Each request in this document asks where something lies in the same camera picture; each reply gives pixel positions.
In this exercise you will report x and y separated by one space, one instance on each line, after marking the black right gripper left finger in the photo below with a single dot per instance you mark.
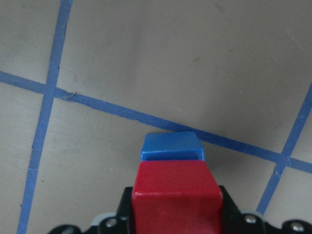
106 223

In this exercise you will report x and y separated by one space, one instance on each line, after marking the blue wooden block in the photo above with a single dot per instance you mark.
172 146

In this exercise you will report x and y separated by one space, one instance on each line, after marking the red wooden block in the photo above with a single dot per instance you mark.
176 197

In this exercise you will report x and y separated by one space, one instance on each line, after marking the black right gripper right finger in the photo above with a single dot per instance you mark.
235 221

